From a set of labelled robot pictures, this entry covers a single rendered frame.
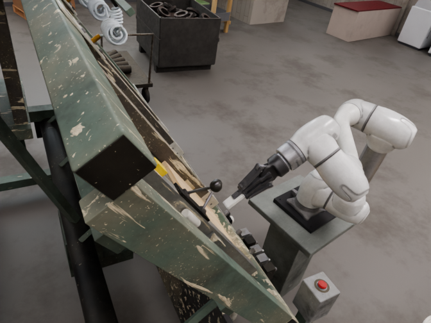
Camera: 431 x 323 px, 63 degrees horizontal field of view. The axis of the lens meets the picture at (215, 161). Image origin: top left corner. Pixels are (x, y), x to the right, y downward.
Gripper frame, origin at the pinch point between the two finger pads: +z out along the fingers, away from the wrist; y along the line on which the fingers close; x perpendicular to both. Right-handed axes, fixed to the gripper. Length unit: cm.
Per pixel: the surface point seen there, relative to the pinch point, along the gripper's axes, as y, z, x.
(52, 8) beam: -63, 7, 43
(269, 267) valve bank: 77, 8, 8
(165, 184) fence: -23.2, 12.4, 2.0
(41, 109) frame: 25, 75, 189
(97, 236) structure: -42, 26, -16
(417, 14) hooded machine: 513, -588, 464
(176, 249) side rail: -30.6, 15.9, -23.0
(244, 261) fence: 42.1, 12.9, 2.0
